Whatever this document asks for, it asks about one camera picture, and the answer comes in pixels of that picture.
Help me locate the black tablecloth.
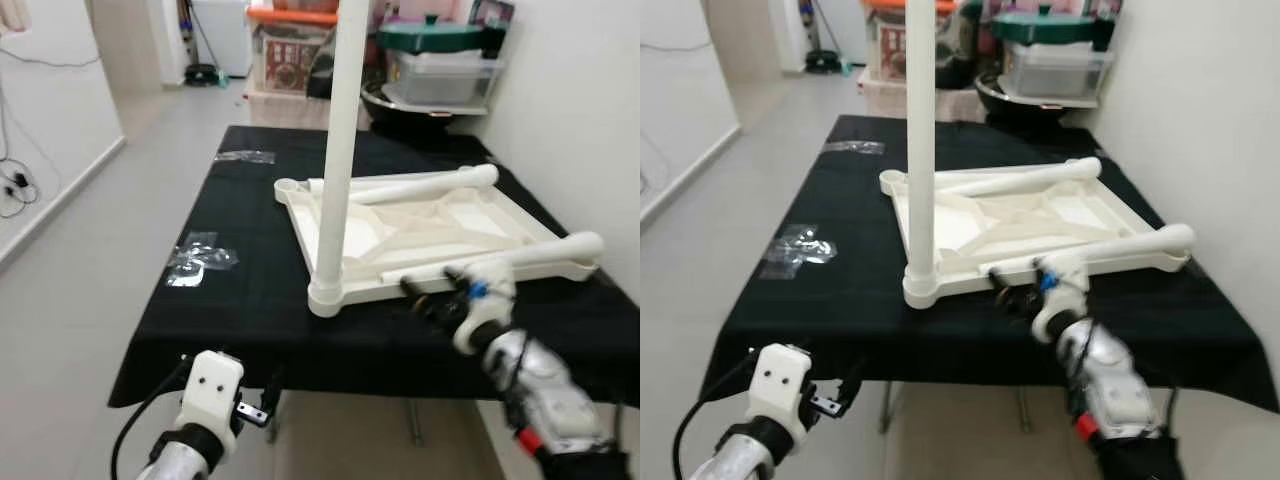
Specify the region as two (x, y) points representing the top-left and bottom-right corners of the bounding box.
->
(108, 125), (640, 409)
(700, 115), (1280, 413)

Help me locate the crumpled clear tape patch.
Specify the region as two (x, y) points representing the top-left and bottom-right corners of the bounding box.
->
(165, 232), (239, 288)
(760, 223), (836, 279)

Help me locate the black round pan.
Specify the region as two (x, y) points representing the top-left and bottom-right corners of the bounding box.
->
(975, 75), (1101, 126)
(360, 82), (493, 121)

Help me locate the clear plastic storage box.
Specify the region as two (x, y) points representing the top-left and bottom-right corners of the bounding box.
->
(383, 48), (506, 106)
(1000, 45), (1116, 101)

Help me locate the beige textured cloth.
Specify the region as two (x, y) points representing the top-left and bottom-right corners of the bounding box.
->
(860, 68), (991, 121)
(245, 88), (371, 131)

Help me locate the green lidded pot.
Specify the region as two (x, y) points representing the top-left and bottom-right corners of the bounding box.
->
(992, 5), (1101, 49)
(378, 12), (491, 56)

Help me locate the red printed cardboard box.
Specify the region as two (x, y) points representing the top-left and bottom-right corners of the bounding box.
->
(250, 20), (336, 96)
(868, 12), (909, 81)

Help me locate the orange plastic lid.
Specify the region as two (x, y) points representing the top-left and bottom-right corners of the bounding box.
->
(862, 0), (961, 16)
(245, 7), (341, 28)

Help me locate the white cabinet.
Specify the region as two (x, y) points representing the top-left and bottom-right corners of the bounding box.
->
(190, 0), (256, 76)
(815, 0), (866, 51)

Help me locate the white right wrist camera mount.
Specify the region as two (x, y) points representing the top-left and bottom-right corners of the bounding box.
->
(455, 257), (518, 353)
(1030, 250), (1093, 343)

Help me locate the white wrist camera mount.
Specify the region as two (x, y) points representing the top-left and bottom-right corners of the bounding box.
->
(745, 343), (813, 431)
(455, 257), (518, 353)
(178, 350), (246, 436)
(1030, 250), (1093, 343)

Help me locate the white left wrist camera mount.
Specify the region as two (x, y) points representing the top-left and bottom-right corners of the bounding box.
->
(178, 350), (246, 436)
(745, 343), (813, 431)

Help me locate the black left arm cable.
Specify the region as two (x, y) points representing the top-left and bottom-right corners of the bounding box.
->
(110, 358), (193, 479)
(672, 352), (758, 479)

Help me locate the black power adapter cable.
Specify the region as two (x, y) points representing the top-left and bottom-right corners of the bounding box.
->
(0, 45), (101, 216)

